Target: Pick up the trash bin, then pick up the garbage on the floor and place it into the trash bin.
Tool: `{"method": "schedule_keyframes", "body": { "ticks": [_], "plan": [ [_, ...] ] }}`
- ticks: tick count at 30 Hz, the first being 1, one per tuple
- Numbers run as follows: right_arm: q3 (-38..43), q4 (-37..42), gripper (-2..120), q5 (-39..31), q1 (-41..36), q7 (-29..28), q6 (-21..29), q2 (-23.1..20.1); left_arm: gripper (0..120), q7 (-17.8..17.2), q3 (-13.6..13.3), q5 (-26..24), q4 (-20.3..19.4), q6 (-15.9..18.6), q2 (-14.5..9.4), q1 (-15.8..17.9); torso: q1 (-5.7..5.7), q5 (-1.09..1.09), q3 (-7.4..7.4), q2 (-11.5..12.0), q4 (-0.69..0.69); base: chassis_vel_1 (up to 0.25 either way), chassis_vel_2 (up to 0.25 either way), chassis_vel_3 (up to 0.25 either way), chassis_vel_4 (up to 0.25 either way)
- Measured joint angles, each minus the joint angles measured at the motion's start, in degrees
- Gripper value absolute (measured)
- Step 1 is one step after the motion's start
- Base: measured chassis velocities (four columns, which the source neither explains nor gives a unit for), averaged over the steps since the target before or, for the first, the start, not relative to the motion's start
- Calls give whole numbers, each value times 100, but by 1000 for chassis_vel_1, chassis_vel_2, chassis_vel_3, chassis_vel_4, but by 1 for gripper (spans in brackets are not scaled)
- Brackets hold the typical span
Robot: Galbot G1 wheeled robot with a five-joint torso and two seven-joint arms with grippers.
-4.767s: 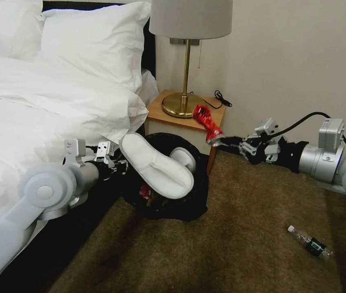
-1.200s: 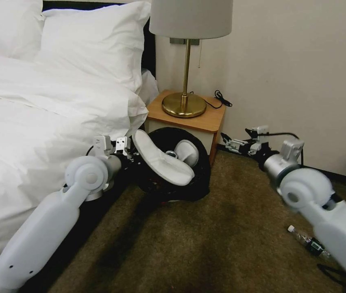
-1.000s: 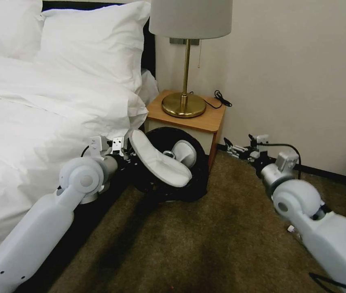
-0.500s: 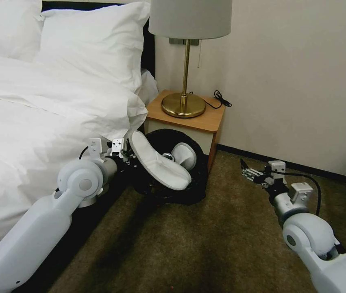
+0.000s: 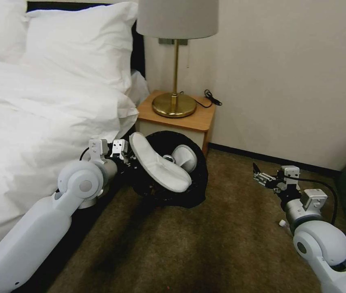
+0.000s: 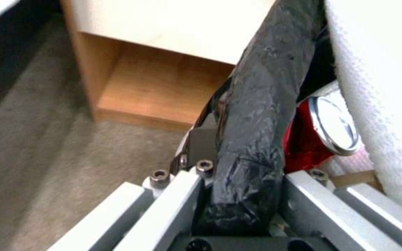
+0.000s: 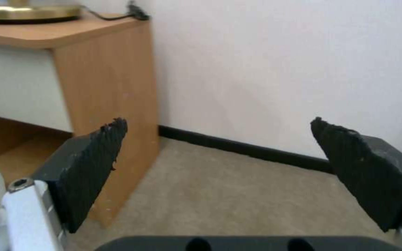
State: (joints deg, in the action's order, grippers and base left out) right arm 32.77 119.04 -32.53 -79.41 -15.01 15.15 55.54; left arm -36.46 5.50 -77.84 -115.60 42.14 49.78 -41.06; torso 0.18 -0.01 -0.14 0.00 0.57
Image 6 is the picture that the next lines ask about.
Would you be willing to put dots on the light wooden bedside cabinet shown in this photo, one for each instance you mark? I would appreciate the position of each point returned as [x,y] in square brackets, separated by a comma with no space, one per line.
[145,86]

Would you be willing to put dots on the brown cardboard piece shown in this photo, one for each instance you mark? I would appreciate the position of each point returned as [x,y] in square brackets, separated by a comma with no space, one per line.
[358,178]

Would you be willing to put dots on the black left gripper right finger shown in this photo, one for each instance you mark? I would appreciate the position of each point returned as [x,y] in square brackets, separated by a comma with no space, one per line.
[326,209]

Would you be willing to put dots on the red crushed drink can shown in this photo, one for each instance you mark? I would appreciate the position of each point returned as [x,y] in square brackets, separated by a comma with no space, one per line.
[304,136]

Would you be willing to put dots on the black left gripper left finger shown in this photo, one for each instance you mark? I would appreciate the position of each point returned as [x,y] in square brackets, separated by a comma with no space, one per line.
[166,204]

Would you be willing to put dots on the white textured paper towel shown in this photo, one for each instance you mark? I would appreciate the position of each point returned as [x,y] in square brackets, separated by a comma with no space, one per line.
[389,78]

